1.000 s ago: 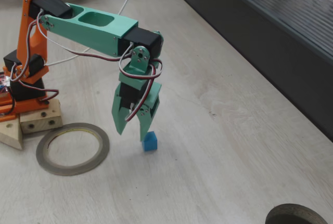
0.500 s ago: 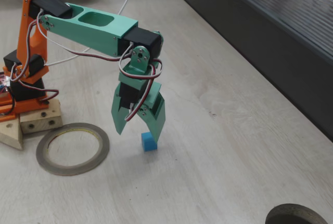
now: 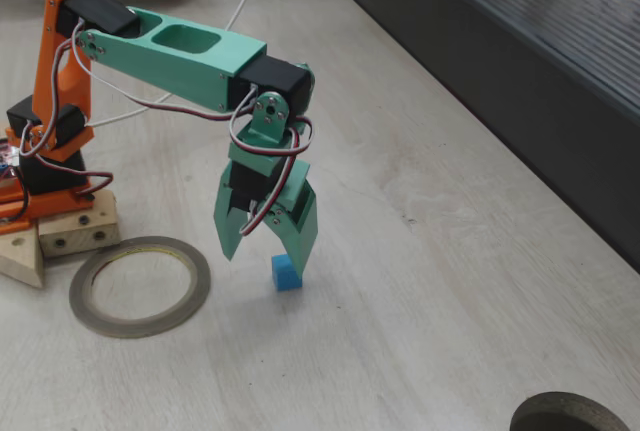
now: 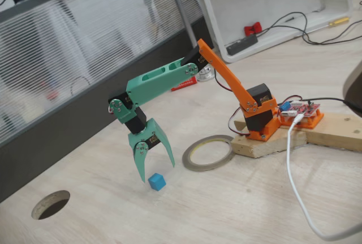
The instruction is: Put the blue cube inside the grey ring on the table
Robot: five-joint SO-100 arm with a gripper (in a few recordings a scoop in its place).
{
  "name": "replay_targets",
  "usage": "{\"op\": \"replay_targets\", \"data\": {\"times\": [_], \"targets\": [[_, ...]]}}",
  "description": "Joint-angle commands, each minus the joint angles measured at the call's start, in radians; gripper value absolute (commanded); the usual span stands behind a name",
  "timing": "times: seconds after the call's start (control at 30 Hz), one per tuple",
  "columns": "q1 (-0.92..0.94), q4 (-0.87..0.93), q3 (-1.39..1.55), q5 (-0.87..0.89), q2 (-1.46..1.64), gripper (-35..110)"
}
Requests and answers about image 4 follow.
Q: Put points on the blue cube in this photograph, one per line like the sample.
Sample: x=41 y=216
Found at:
x=156 y=182

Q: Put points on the ribbed glass desk partition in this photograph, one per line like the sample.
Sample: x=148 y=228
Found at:
x=56 y=71

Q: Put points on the grey blurred rounded object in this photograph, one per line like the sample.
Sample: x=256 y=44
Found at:
x=355 y=91

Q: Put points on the white plastic crate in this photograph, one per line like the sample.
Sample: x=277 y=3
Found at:
x=254 y=0

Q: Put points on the red controller board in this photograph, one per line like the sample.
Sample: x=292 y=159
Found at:
x=302 y=109

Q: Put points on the red clamp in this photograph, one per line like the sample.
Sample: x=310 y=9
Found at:
x=252 y=29

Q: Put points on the wooden base block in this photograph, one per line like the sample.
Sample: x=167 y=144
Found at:
x=268 y=146

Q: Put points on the silver round object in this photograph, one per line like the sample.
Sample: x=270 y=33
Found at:
x=205 y=74

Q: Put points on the black power strip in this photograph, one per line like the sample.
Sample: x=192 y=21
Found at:
x=241 y=45

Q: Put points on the red box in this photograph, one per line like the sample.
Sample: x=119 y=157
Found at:
x=185 y=84

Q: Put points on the yellow screwdriver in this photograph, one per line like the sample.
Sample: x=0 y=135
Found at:
x=338 y=21

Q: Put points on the long wooden plank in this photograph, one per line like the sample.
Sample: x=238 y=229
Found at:
x=333 y=133

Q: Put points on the green gripper black servo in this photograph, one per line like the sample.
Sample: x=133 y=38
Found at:
x=149 y=137

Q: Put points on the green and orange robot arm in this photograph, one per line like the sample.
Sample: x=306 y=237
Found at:
x=155 y=82

